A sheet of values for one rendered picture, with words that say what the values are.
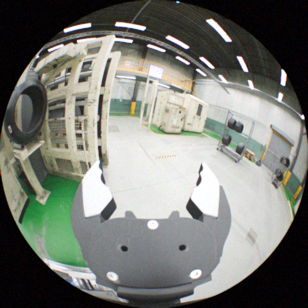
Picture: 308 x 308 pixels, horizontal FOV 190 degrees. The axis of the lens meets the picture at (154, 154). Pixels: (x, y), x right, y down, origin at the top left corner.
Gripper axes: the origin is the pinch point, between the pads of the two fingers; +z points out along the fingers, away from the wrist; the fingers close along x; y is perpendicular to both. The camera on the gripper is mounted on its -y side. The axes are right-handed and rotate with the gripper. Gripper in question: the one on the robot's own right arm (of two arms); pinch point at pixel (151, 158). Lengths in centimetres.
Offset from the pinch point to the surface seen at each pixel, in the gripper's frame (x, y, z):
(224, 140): 320, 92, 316
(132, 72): -117, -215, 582
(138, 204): -13, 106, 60
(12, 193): -177, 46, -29
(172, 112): 90, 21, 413
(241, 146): 358, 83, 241
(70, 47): -74, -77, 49
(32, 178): -150, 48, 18
